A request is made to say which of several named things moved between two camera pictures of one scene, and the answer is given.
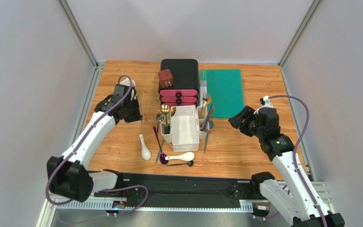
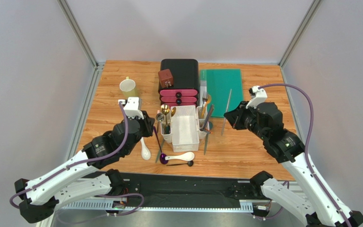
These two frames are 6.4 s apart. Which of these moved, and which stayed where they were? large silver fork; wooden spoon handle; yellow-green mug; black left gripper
Moved: black left gripper
Stayed: yellow-green mug; large silver fork; wooden spoon handle
